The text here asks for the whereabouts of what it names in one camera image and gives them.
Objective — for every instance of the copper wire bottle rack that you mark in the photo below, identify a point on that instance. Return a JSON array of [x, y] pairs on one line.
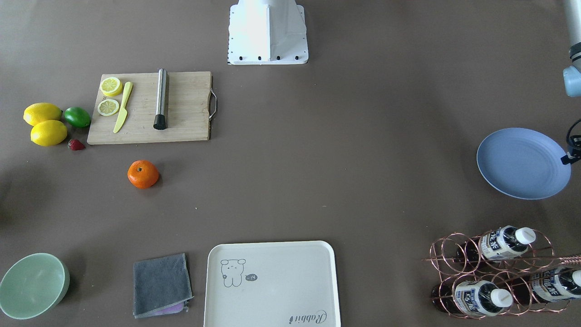
[[539, 257]]

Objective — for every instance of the drink bottle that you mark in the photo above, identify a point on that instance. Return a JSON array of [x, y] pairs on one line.
[[553, 285], [507, 242], [472, 299]]

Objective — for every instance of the green lime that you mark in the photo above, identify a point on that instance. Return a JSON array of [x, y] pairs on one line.
[[77, 117]]

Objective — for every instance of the lower lemon slice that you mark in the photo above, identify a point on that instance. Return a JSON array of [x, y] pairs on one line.
[[108, 107]]

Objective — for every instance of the blue plate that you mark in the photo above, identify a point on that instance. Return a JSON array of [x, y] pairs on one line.
[[523, 163]]

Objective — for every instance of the wooden cutting board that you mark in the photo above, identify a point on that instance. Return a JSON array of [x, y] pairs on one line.
[[187, 115]]

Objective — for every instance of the cream rabbit tray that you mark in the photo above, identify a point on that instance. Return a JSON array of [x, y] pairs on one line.
[[272, 284]]

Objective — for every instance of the lemon slice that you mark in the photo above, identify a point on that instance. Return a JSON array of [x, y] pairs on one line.
[[108, 107], [111, 86]]

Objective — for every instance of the upper drink bottle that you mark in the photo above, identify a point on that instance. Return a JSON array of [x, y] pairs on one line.
[[507, 242]]

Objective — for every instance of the whole lemon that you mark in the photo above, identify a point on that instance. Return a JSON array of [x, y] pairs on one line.
[[48, 133], [41, 112]]

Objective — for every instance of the grey folded cloth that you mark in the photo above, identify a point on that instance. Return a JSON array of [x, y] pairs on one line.
[[161, 286]]

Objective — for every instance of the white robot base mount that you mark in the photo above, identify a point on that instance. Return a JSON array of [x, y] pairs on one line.
[[267, 32]]

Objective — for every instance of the lower whole lemon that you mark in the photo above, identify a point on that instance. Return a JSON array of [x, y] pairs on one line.
[[48, 133]]

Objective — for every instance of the yellow plastic knife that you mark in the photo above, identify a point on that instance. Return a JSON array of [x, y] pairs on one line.
[[123, 112]]

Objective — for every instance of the green bowl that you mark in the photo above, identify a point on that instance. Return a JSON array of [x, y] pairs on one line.
[[33, 285]]

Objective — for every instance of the red strawberry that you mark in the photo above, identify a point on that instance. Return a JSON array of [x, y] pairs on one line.
[[75, 145]]

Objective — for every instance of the orange fruit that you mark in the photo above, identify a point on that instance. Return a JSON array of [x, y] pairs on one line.
[[142, 174]]

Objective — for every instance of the upper whole lemon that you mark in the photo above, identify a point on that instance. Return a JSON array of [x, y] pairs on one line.
[[41, 112]]

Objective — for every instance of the upper lemon slice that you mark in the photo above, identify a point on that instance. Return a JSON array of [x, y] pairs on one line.
[[111, 86]]

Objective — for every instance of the steel cylinder tool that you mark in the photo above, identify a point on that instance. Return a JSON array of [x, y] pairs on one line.
[[160, 120]]

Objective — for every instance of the lower drink bottle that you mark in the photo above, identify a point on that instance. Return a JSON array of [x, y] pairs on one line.
[[472, 299], [553, 285]]

